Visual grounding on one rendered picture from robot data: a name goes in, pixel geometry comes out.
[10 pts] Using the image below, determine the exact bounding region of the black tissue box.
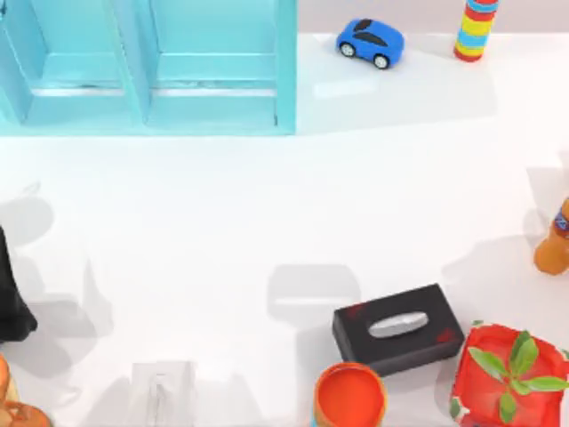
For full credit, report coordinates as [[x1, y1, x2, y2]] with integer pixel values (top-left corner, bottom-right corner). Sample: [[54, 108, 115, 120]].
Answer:
[[332, 283, 466, 378]]

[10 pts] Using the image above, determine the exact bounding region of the light blue rack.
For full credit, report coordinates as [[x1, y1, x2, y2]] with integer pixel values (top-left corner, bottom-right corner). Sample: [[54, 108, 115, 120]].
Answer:
[[0, 0, 299, 137]]

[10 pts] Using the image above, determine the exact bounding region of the orange can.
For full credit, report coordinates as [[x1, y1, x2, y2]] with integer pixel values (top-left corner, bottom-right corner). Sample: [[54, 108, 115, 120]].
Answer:
[[312, 362, 389, 427]]

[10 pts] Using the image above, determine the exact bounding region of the blue toy car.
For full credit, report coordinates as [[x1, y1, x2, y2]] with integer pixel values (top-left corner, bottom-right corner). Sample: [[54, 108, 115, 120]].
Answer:
[[335, 18, 406, 70]]

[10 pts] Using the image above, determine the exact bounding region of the stack of coloured rings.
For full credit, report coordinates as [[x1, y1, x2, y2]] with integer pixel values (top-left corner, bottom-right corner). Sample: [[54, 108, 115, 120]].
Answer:
[[453, 0, 501, 63]]

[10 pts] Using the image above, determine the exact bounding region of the red plant pot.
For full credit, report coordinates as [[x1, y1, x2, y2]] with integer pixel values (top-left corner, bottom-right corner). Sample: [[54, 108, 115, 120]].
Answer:
[[449, 323, 569, 427]]

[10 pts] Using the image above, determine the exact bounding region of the orange bottle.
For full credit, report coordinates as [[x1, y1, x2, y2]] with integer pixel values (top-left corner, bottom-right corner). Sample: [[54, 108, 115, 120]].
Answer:
[[533, 197, 569, 277]]

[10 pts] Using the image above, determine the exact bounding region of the green plant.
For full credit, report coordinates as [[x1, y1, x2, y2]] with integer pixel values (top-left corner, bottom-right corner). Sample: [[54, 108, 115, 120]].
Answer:
[[468, 330, 569, 424]]

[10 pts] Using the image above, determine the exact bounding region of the orange bread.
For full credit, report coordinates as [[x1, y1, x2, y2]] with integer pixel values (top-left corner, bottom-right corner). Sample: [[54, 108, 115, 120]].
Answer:
[[0, 353, 55, 427]]

